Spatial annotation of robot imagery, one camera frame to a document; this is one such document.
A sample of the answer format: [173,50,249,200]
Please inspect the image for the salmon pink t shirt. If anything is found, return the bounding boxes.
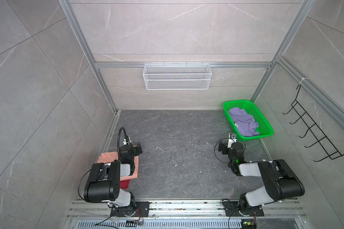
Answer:
[97,151,139,181]

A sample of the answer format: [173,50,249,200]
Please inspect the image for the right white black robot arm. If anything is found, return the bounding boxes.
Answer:
[216,140,305,216]

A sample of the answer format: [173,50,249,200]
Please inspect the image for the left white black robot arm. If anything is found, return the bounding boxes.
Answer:
[81,144,142,216]

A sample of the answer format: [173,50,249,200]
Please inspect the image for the purple t shirt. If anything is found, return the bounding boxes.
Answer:
[228,107,260,137]

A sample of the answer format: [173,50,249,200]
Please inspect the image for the folded dark red t shirt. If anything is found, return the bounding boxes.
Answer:
[120,180,130,189]

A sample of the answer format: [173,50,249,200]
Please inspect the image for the green plastic laundry basket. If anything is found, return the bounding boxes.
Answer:
[223,100,274,141]

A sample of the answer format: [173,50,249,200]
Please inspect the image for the left black corrugated cable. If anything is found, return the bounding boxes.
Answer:
[117,126,131,156]

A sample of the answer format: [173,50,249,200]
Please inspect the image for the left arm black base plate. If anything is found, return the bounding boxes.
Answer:
[110,201,151,218]

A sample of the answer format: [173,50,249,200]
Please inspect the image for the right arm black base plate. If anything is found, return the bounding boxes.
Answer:
[221,199,264,217]

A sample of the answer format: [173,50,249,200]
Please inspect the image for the white wire mesh shelf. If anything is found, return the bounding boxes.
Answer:
[143,64,212,90]

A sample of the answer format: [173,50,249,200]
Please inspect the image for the aluminium rail base frame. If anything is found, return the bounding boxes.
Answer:
[63,199,312,229]

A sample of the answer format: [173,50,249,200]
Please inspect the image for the black wire hook rack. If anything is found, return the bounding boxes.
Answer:
[283,85,344,163]

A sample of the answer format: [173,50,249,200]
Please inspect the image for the aluminium frame profiles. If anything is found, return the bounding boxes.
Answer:
[58,0,344,138]

